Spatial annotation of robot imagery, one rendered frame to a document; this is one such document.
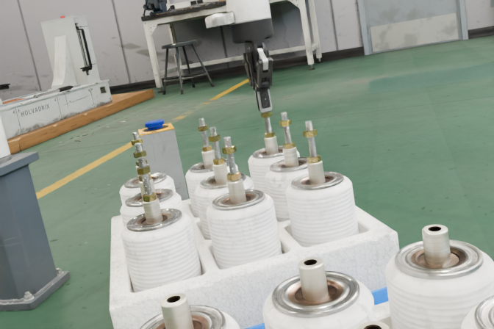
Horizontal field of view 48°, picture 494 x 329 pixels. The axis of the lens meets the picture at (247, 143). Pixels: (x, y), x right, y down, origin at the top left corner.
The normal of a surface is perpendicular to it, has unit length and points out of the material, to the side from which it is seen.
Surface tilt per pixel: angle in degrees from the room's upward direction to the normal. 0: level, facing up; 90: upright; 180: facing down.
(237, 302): 90
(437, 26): 90
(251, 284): 90
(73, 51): 90
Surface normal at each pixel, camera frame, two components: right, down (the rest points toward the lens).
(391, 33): -0.25, 0.24
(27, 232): 0.95, -0.11
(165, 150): 0.23, 0.16
